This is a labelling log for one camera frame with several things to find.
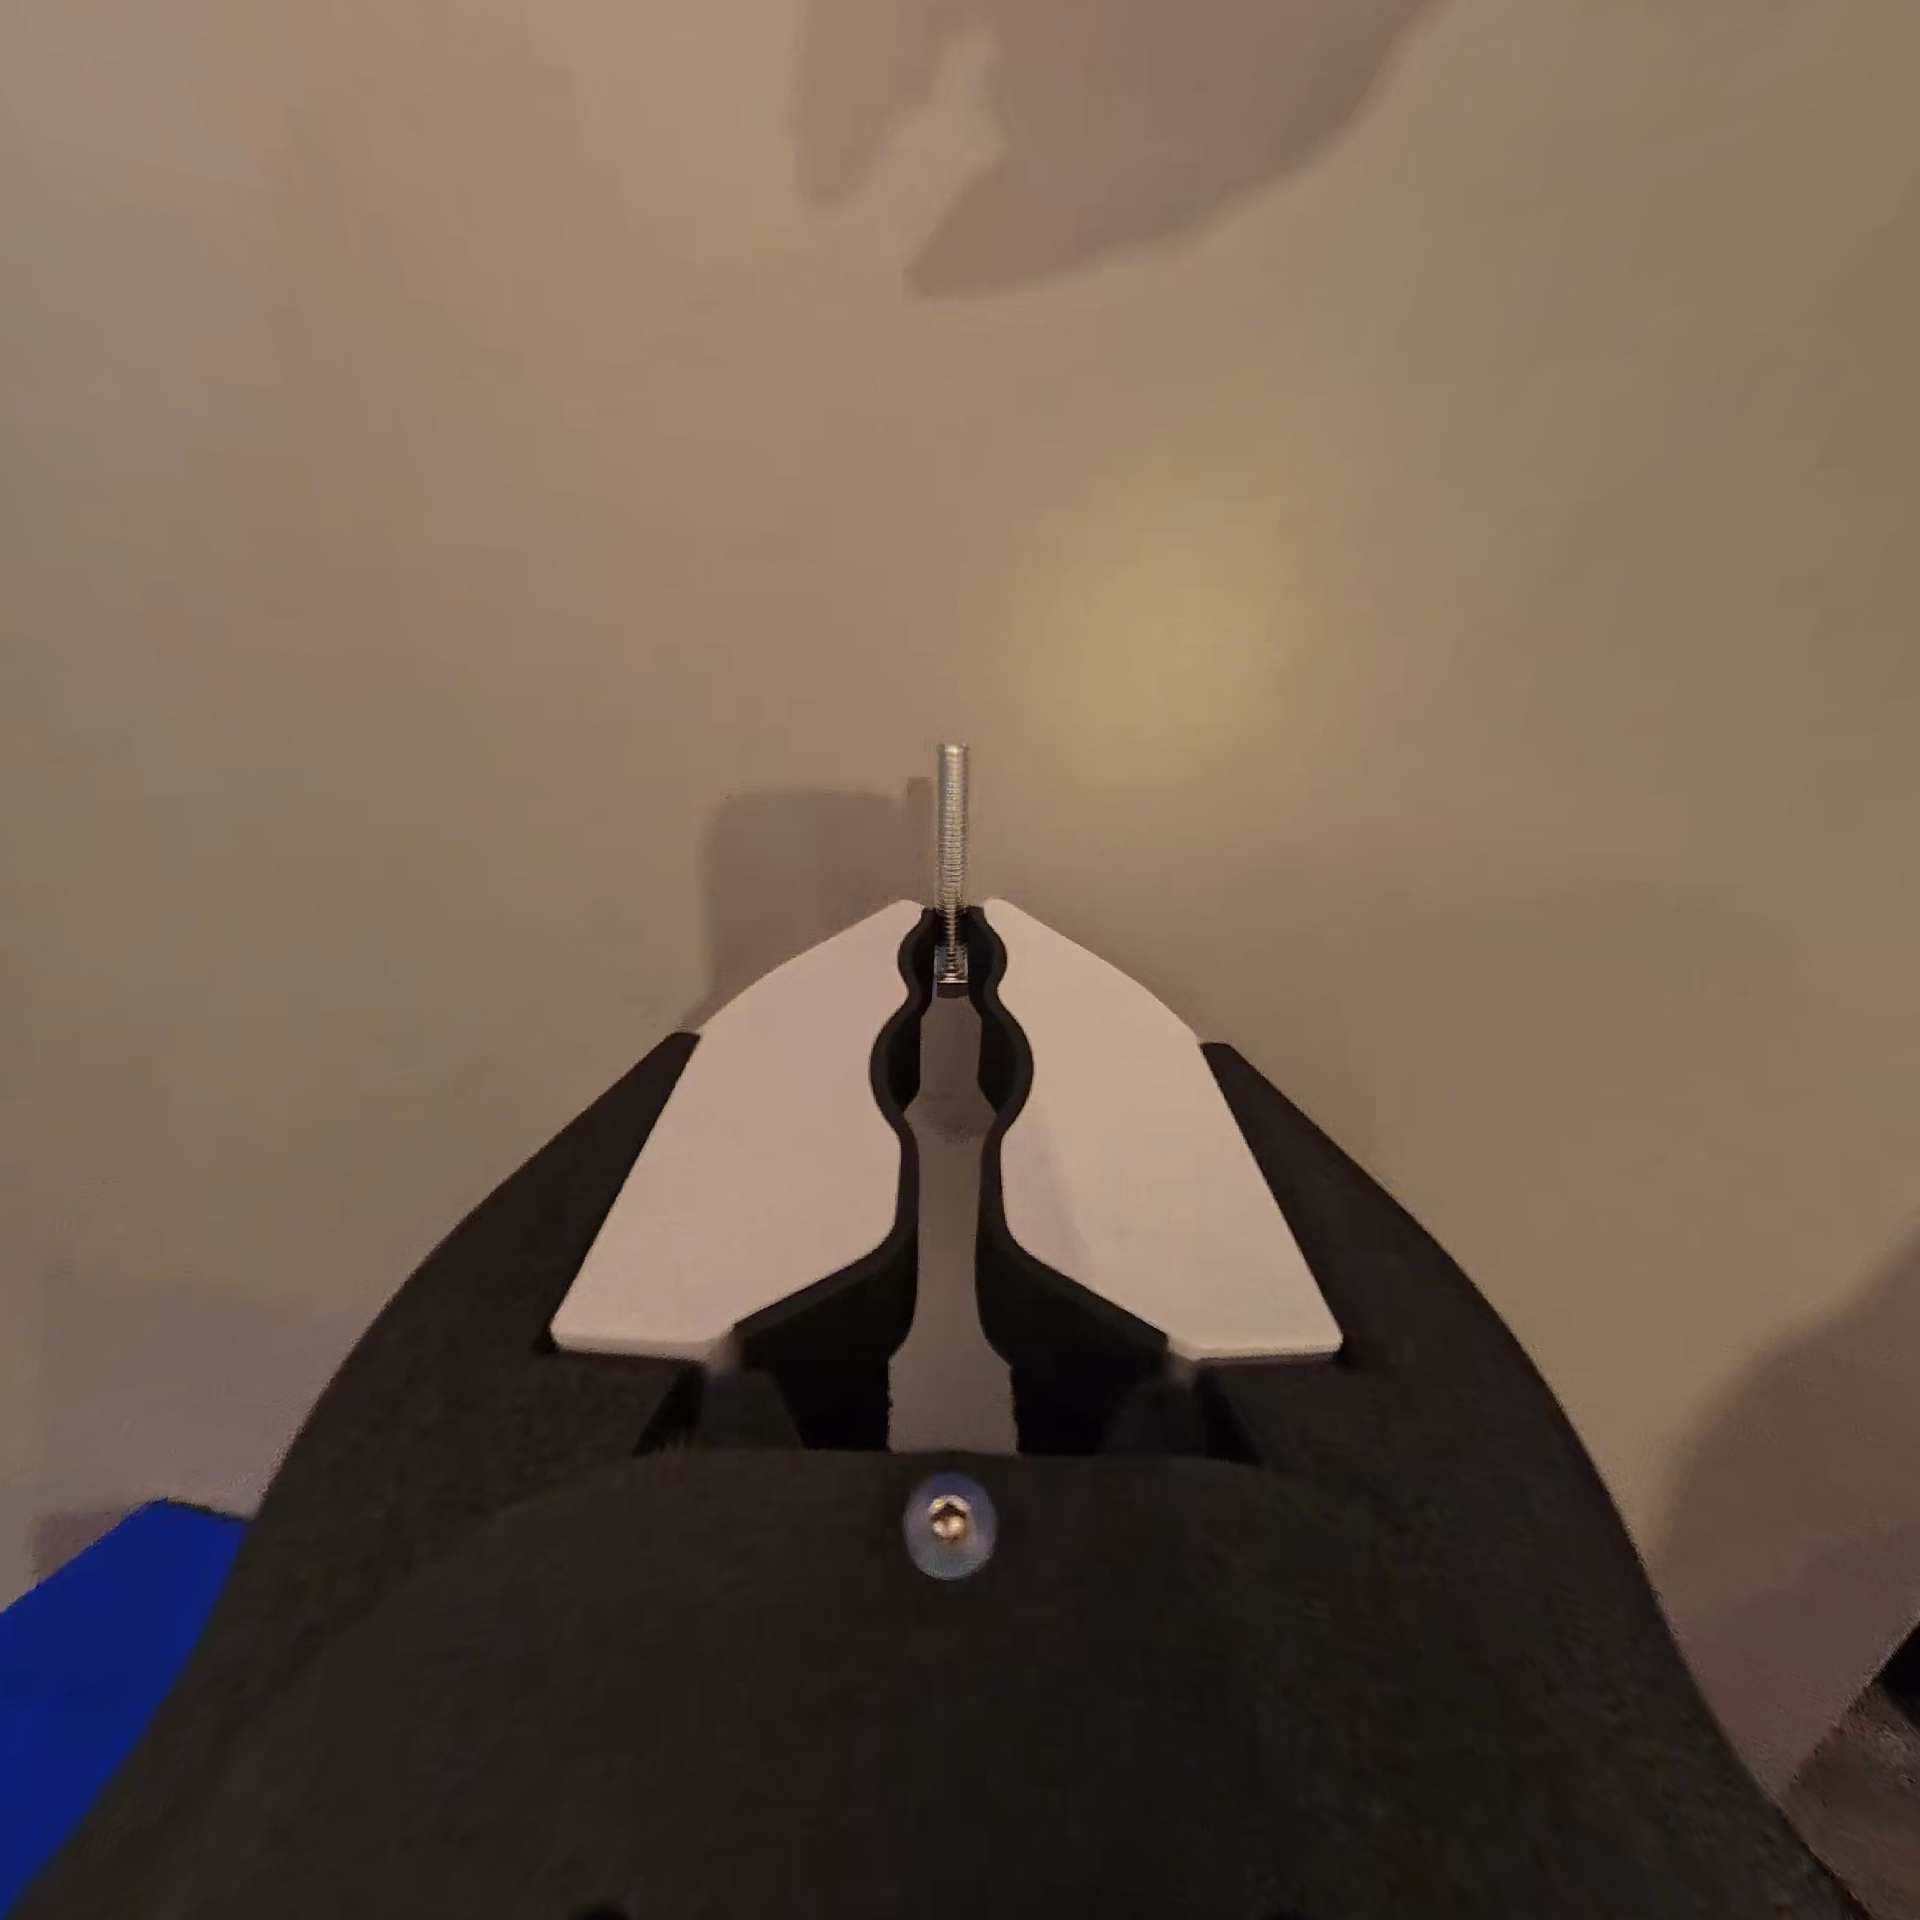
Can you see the blue plastic bin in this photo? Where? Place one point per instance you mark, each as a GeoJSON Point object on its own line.
{"type": "Point", "coordinates": [105, 1652]}

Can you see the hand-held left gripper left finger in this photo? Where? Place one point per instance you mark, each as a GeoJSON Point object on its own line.
{"type": "Point", "coordinates": [751, 1184]}

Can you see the long thin silver bolt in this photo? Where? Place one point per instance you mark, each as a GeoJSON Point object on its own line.
{"type": "Point", "coordinates": [949, 827]}

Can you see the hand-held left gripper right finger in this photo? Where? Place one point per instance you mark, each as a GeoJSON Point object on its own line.
{"type": "Point", "coordinates": [1171, 1184]}

